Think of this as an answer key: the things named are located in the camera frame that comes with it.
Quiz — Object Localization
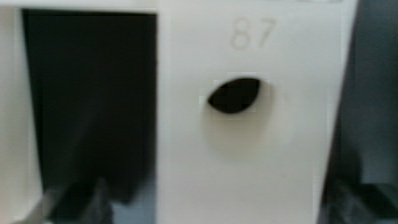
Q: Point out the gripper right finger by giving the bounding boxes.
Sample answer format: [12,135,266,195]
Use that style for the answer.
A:
[321,181,398,224]

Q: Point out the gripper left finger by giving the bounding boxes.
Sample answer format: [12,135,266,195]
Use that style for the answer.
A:
[23,179,113,224]

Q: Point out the white chair back frame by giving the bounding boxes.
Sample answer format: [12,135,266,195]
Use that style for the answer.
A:
[0,0,359,224]

